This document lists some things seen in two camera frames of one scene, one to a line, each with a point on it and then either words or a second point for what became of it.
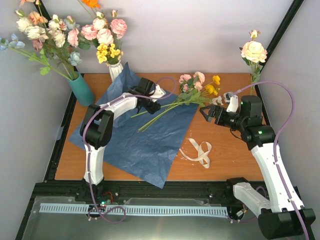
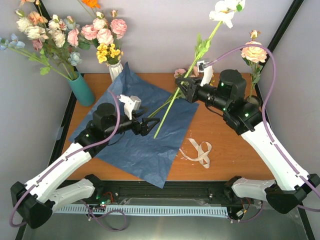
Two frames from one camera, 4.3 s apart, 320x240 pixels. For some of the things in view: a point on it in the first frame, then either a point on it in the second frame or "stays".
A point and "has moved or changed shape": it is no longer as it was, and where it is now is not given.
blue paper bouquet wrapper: (145, 145) stays
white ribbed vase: (115, 70) stays
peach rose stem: (253, 53) stays
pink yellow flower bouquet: (192, 91) has moved or changed shape
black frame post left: (42, 11) stays
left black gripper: (152, 109) → (143, 129)
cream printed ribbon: (203, 156) stays
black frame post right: (285, 23) stays
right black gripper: (213, 113) → (189, 94)
